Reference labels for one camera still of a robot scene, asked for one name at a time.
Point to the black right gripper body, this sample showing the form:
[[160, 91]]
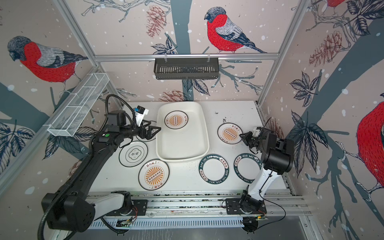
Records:
[[256, 139]]

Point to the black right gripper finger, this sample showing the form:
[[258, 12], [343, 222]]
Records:
[[246, 137], [251, 144]]

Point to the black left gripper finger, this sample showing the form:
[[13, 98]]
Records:
[[150, 136], [154, 128]]

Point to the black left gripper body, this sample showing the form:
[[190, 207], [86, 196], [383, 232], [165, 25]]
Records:
[[141, 132]]

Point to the orange sunburst plate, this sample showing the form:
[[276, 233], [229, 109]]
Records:
[[153, 175], [229, 133], [176, 120]]

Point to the green rim plate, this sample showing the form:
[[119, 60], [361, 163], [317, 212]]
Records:
[[213, 169], [247, 166]]

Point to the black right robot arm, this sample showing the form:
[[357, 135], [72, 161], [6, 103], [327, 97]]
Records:
[[277, 159]]

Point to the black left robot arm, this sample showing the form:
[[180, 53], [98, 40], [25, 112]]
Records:
[[67, 208]]

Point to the white plastic bin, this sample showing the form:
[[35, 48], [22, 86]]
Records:
[[188, 143]]

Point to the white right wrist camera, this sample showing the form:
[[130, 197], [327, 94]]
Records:
[[257, 131]]

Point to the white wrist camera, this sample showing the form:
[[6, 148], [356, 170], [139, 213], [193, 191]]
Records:
[[257, 131], [141, 113]]

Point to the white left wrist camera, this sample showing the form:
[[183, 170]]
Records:
[[141, 113]]

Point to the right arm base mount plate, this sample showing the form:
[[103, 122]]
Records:
[[235, 206]]

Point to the black wire wall basket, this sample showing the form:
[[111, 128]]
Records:
[[187, 69]]

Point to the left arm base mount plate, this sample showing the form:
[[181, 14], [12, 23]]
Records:
[[135, 208]]

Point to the white mesh wall shelf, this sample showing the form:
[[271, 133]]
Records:
[[81, 102]]

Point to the aluminium rail base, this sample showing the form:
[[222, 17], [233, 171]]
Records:
[[278, 204]]

